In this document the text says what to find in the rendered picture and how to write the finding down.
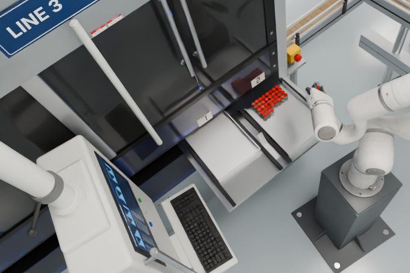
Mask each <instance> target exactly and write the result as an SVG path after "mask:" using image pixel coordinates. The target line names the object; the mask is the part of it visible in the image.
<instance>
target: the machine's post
mask: <svg viewBox="0 0 410 273"><path fill-rule="evenodd" d="M273 9H274V19H275V37H276V41H277V56H278V70H277V71H275V72H274V73H273V74H272V75H273V76H275V77H276V78H277V79H278V80H279V79H280V78H284V77H287V34H286V0H273Z"/></svg>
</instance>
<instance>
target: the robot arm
mask: <svg viewBox="0 0 410 273"><path fill-rule="evenodd" d="M317 88H318V84H317V83H315V84H313V86H312V88H309V87H306V89H305V90H306V91H307V93H308V94H306V101H307V104H308V106H309V108H310V109H311V117H312V124H313V129H314V135H315V137H316V139H318V140H319V141H322V142H330V141H332V142H333V143H334V144H336V145H344V144H349V143H352V142H354V141H357V140H359V147H358V148H357V149H356V151H355V153H354V155H353V158H352V159H349V160H348V161H346V162H345V163H344V164H343V165H342V167H341V169H340V172H339V179H340V182H341V184H342V186H343V187H344V188H345V189H346V190H347V191H348V192H349V193H350V194H352V195H354V196H357V197H370V196H374V195H375V194H377V193H378V192H379V191H380V190H381V189H382V187H383V184H384V175H386V174H388V173H390V172H391V170H392V168H393V165H394V136H395V134H397V135H398V136H399V137H400V138H402V139H404V140H407V141H410V112H409V113H406V114H403V115H397V116H389V115H386V114H388V113H392V112H395V111H398V110H401V109H403V108H406V107H410V73H409V74H406V75H404V76H401V77H399V78H397V79H394V80H391V81H390V82H387V83H384V84H382V85H380V86H378V87H375V88H373V89H371V90H368V91H366V92H364V93H361V94H359V95H357V96H355V97H353V98H351V99H350V100H349V101H348V102H347V112H348V114H349V116H350V118H351V119H352V121H353V123H352V124H350V125H344V124H343V123H342V122H340V121H339V120H338V118H337V116H336V115H335V112H334V104H333V99H332V97H330V96H328V95H327V94H326V92H325V91H324V88H323V86H321V87H320V89H319V90H318V89H317Z"/></svg>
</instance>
